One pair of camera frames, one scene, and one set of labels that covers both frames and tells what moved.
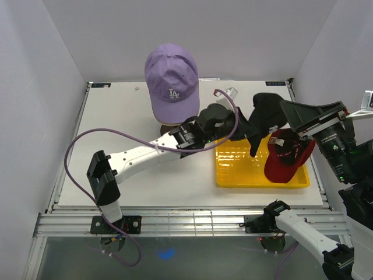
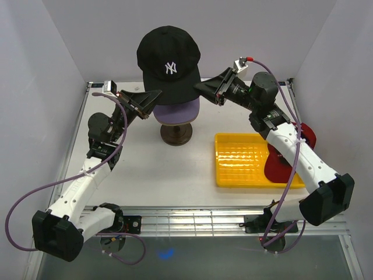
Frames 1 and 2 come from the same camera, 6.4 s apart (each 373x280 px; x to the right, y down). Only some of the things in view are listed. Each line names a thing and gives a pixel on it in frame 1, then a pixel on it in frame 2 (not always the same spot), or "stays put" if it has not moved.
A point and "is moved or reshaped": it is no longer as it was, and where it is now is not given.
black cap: x=266 y=112 is moved or reshaped
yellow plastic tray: x=236 y=167 stays put
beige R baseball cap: x=170 y=124 stays put
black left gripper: x=244 y=129 → x=144 y=103
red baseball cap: x=286 y=150 stays put
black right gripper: x=302 y=116 → x=217 y=87
